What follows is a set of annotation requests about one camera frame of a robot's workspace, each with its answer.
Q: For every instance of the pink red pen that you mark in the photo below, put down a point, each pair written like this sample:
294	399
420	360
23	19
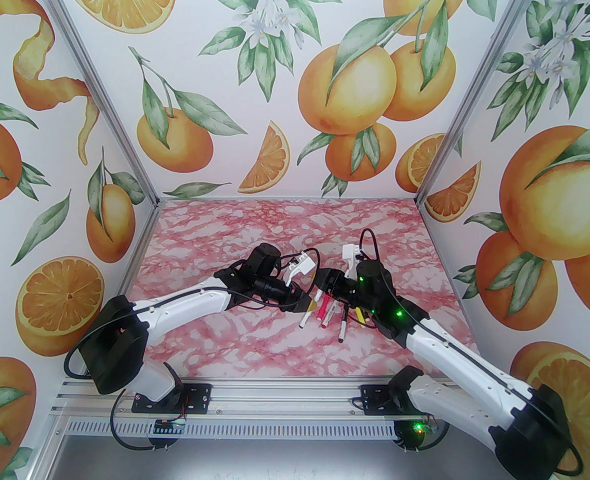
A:
323	318

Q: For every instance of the white pen with grey print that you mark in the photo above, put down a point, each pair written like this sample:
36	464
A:
331	315

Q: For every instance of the yellow highlighter pen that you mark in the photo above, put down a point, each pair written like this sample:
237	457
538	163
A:
361	315

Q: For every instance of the white pen with black ends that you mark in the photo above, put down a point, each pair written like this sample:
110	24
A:
341	330

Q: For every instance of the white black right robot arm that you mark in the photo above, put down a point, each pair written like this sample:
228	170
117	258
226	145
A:
447	365

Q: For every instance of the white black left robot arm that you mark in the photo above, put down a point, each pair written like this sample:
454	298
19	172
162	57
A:
190	309

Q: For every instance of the small circuit board green light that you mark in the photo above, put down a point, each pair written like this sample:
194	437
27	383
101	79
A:
420	427

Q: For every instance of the small blue circuit board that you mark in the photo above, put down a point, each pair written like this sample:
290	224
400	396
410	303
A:
167	426

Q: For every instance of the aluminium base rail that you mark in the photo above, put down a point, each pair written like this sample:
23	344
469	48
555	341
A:
285	398

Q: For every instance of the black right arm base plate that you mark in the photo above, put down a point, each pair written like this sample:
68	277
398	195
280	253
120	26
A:
375	399

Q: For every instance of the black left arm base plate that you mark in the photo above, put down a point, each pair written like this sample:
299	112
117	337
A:
197	398

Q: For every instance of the aluminium frame post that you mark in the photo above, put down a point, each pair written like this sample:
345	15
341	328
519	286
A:
482	93
105	93

